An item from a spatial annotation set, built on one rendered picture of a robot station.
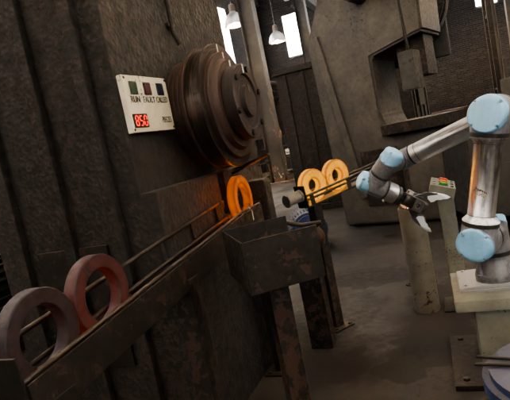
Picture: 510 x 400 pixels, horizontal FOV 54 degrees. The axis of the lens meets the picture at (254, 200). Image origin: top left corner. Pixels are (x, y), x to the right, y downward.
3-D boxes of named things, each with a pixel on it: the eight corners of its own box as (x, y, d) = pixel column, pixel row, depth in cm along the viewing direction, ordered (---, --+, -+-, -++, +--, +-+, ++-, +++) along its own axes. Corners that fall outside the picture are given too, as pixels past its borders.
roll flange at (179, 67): (175, 181, 178) (145, 48, 173) (227, 166, 221) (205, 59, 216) (199, 176, 174) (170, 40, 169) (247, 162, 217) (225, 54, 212)
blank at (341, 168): (317, 164, 241) (322, 164, 238) (339, 155, 249) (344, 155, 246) (325, 195, 244) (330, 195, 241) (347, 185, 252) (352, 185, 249)
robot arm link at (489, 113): (502, 257, 169) (519, 93, 157) (489, 269, 158) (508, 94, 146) (465, 250, 177) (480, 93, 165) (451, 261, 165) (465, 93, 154)
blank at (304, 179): (293, 175, 233) (297, 174, 230) (316, 165, 241) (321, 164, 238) (302, 205, 235) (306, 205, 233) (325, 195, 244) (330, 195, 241)
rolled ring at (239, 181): (247, 172, 203) (240, 174, 204) (230, 178, 186) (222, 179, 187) (256, 216, 205) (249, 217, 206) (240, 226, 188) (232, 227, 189)
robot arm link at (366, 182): (367, 175, 181) (355, 192, 185) (393, 186, 183) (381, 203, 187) (364, 164, 187) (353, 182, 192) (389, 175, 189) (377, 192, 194)
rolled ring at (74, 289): (116, 242, 120) (105, 244, 121) (64, 271, 103) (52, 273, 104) (137, 313, 123) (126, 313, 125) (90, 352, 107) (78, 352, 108)
